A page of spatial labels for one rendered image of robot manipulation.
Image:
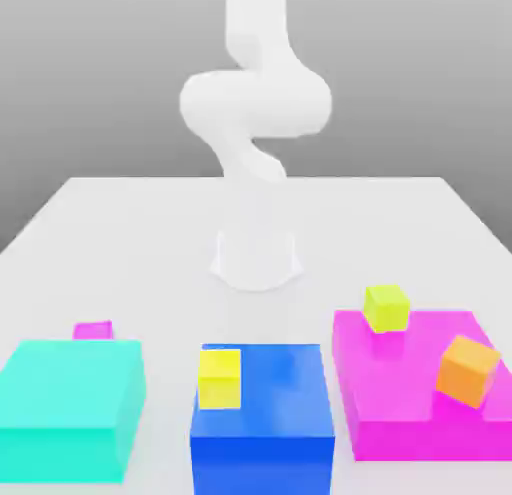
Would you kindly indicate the small orange cube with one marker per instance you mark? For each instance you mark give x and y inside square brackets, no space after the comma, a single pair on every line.
[466,371]

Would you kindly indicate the large magenta box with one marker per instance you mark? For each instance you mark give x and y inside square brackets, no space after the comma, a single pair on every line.
[400,391]

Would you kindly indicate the small lime yellow cube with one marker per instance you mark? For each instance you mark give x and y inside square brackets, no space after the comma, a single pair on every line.
[386,309]

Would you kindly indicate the small magenta cube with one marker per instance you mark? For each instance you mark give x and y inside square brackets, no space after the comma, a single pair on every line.
[92,330]

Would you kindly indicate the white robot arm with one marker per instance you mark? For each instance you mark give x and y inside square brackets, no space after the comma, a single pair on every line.
[256,103]

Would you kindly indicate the large cyan box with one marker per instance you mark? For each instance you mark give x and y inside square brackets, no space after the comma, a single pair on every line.
[68,391]

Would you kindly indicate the large blue box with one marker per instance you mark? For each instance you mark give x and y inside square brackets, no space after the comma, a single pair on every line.
[276,415]

